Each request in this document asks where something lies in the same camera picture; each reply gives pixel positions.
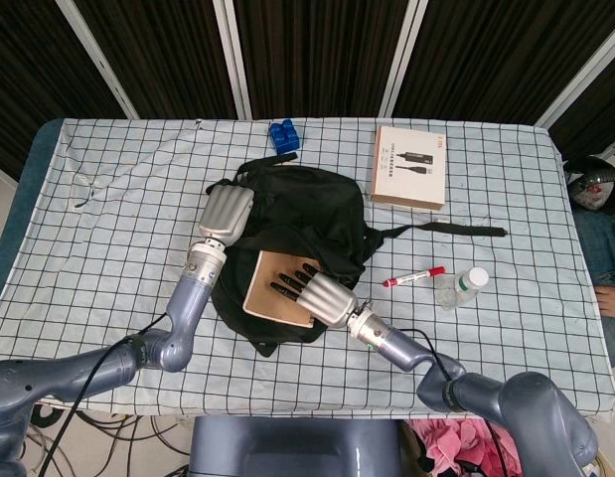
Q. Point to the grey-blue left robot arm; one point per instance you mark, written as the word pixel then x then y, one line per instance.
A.
pixel 183 318

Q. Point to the dark screen panel white frame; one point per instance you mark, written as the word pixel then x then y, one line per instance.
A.
pixel 327 49
pixel 600 99
pixel 163 49
pixel 29 74
pixel 496 54

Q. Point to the brown cover notebook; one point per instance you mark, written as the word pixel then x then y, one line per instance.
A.
pixel 264 288

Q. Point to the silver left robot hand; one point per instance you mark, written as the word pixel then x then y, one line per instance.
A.
pixel 226 211

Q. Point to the clear plastic bottle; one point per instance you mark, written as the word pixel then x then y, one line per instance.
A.
pixel 463 288

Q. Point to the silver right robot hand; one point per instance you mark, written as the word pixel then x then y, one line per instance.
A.
pixel 327 300

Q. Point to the grey-blue robot torso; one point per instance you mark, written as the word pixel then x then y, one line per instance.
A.
pixel 292 447

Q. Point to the blue plastic building block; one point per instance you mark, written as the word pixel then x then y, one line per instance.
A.
pixel 286 136

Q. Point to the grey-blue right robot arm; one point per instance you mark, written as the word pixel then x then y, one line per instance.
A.
pixel 525 407

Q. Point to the pink crumpled cloth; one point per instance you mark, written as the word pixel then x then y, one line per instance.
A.
pixel 451 442

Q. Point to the red capped marker pen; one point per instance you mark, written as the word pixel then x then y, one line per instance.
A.
pixel 414 277

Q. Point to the bystander in blue jeans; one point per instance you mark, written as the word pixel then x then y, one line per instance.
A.
pixel 597 248

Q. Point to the black grid white tablecloth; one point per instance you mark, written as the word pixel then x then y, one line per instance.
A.
pixel 113 248

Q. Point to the black fabric backpack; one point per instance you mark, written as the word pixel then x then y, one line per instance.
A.
pixel 317 208

